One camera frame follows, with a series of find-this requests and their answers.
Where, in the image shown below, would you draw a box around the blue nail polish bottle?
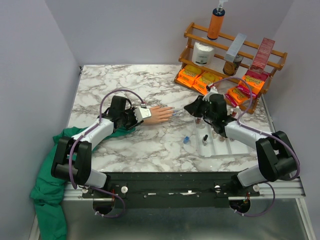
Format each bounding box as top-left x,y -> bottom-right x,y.
183,136 -> 190,144

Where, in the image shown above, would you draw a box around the white jar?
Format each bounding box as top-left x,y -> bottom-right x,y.
191,41 -> 215,67

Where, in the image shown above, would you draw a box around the white organizer tray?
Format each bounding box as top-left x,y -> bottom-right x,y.
193,117 -> 253,159

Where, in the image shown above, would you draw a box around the green jacket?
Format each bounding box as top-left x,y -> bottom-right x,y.
29,126 -> 133,240

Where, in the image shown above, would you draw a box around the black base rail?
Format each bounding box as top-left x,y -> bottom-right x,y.
81,171 -> 261,209

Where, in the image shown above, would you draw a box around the orange pink box upper right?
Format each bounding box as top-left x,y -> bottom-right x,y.
242,70 -> 269,95

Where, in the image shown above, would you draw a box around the grey blue tall box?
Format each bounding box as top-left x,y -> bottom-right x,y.
224,33 -> 247,62

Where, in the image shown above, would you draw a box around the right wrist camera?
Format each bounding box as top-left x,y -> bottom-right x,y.
202,85 -> 218,102

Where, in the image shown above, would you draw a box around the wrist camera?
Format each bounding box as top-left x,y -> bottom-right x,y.
133,103 -> 152,123
202,85 -> 218,102

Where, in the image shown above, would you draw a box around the red polish bottle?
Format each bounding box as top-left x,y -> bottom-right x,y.
195,117 -> 202,124

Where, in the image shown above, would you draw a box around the mannequin hand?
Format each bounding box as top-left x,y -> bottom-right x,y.
143,106 -> 177,125

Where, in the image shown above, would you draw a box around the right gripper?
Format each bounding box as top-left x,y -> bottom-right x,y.
184,95 -> 216,122

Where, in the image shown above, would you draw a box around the dark glass jar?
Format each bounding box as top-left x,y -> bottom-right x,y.
222,54 -> 244,76

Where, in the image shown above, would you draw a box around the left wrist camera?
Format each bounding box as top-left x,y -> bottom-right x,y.
133,103 -> 152,123

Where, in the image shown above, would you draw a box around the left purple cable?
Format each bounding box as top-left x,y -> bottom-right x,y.
68,89 -> 147,219

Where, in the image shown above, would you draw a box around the orange box far left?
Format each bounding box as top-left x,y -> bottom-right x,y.
177,65 -> 203,88

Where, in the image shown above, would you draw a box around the black cap glitter polish bottle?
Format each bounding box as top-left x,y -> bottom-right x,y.
202,134 -> 209,146

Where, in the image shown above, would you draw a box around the wooden shelf rack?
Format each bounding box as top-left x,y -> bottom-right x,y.
174,22 -> 288,114

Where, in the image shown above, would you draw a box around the red tall box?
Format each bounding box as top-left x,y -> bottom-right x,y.
250,38 -> 275,73

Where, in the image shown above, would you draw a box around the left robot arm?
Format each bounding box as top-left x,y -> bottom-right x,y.
51,96 -> 152,198

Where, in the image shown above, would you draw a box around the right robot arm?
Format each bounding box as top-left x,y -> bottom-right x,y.
184,93 -> 300,196

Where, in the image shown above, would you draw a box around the orange spray bottle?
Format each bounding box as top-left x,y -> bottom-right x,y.
207,0 -> 228,40

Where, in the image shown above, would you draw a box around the orange pink box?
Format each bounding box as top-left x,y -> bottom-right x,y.
224,86 -> 251,107
242,70 -> 269,95

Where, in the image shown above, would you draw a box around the orange pink box lower right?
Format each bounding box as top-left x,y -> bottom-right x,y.
224,86 -> 251,107

